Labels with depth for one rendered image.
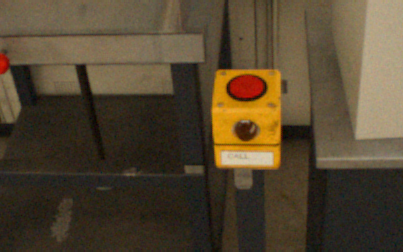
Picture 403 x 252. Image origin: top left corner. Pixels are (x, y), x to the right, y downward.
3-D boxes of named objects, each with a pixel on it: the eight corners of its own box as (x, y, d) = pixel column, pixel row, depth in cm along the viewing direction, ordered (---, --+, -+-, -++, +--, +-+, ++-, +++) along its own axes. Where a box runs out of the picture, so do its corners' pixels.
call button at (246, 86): (263, 105, 92) (262, 95, 91) (229, 105, 93) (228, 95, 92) (263, 84, 95) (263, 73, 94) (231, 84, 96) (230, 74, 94)
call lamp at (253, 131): (260, 147, 92) (259, 126, 90) (231, 147, 93) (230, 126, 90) (260, 139, 93) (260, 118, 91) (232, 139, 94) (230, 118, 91)
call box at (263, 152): (279, 171, 96) (279, 109, 89) (215, 170, 98) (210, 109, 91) (280, 127, 102) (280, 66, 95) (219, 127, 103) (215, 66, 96)
